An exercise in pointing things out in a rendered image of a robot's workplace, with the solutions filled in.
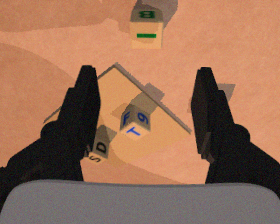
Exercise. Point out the tan letter block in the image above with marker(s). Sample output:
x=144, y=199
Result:
x=99, y=153
x=135, y=123
x=146, y=29

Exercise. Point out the tan flat mat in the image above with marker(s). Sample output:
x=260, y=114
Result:
x=118, y=94

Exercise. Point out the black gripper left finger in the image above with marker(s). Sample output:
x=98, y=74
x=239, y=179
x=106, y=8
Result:
x=62, y=142

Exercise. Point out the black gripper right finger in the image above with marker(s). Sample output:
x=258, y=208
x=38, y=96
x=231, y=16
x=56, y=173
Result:
x=224, y=144

